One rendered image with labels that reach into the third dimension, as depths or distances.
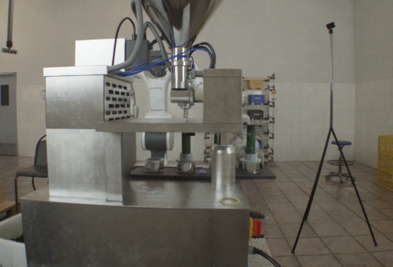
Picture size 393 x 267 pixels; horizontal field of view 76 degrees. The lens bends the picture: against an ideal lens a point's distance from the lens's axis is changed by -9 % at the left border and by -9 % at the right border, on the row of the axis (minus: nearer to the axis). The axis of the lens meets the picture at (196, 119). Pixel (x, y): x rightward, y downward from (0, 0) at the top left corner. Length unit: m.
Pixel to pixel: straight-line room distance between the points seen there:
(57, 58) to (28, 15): 1.43
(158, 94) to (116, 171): 1.16
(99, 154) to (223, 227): 0.35
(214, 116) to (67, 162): 0.40
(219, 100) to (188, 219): 0.28
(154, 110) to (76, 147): 1.14
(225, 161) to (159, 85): 1.12
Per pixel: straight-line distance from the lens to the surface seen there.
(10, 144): 8.31
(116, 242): 0.74
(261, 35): 6.67
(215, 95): 0.59
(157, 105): 1.83
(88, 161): 0.74
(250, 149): 0.95
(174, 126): 0.60
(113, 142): 0.70
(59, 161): 0.78
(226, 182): 0.79
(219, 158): 0.77
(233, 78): 0.60
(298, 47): 6.82
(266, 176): 0.92
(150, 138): 1.80
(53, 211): 0.78
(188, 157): 0.94
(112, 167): 0.71
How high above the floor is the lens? 1.26
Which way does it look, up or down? 3 degrees down
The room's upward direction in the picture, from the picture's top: straight up
